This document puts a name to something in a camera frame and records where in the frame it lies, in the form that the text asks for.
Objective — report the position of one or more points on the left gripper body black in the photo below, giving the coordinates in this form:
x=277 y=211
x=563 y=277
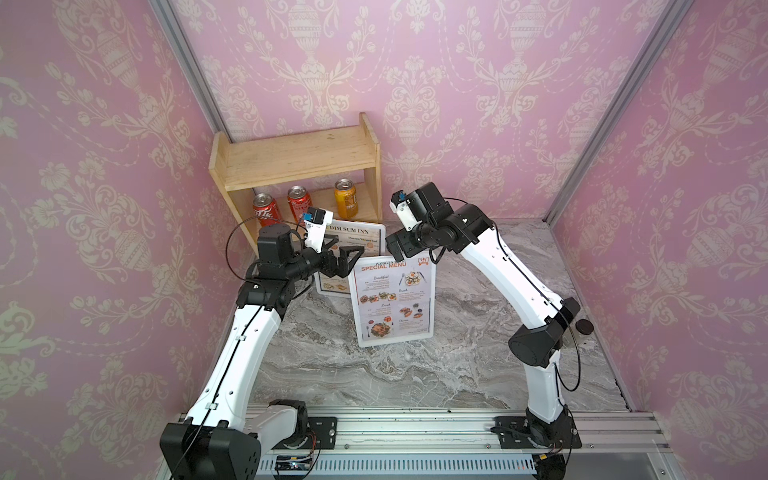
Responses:
x=308 y=262

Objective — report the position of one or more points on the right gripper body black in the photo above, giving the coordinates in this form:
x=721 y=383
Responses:
x=411 y=242

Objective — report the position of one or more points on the pink special menu sheet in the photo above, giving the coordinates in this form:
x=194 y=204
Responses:
x=395 y=297

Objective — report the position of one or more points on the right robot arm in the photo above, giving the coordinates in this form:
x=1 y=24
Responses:
x=431 y=225

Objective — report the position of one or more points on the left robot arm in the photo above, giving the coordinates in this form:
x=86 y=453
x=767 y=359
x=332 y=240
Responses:
x=213 y=441

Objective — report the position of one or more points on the orange soda can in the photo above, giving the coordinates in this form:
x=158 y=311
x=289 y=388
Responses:
x=345 y=194

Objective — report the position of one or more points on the red soda can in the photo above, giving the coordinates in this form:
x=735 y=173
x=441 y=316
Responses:
x=299 y=201

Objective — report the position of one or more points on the red cola can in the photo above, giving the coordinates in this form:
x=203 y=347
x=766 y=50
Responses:
x=265 y=208

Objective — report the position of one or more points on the wooden shelf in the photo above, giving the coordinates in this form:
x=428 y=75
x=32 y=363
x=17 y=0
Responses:
x=238 y=168

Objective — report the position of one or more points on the small jar with black lid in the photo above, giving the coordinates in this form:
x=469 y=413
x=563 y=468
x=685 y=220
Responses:
x=582 y=329

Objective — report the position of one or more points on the small circuit board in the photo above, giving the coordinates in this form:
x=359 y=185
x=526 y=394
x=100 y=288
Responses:
x=293 y=463

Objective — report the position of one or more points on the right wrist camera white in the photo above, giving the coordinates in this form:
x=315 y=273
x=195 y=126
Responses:
x=399 y=205

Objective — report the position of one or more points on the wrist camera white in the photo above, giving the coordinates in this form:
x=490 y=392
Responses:
x=399 y=205
x=316 y=221

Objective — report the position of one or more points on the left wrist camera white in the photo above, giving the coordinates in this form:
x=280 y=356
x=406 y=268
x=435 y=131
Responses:
x=316 y=221

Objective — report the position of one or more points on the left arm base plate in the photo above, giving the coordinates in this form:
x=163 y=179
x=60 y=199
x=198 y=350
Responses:
x=319 y=432

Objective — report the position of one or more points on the aluminium rail frame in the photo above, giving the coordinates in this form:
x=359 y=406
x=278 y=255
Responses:
x=413 y=443

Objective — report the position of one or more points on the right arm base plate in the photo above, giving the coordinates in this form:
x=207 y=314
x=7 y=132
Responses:
x=521 y=432

